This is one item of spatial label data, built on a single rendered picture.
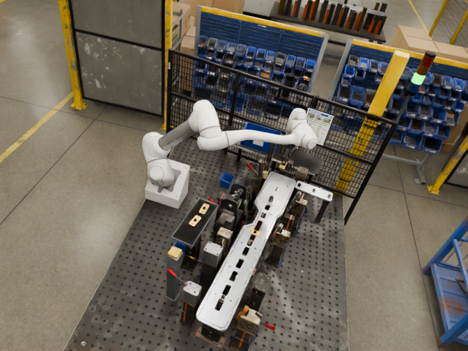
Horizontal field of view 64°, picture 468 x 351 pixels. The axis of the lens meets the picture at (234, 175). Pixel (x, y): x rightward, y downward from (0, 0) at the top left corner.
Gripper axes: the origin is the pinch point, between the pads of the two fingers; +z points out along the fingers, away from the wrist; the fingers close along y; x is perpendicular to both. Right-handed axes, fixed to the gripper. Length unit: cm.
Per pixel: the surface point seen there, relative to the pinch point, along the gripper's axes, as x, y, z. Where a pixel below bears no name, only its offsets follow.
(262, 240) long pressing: -51, 7, 29
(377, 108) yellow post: 57, 49, -31
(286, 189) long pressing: 4.5, 7.5, 29.0
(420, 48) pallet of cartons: 297, 89, -8
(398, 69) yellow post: 57, 50, -62
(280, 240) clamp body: -43, 17, 31
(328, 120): 54, 18, -10
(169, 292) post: -98, -34, 53
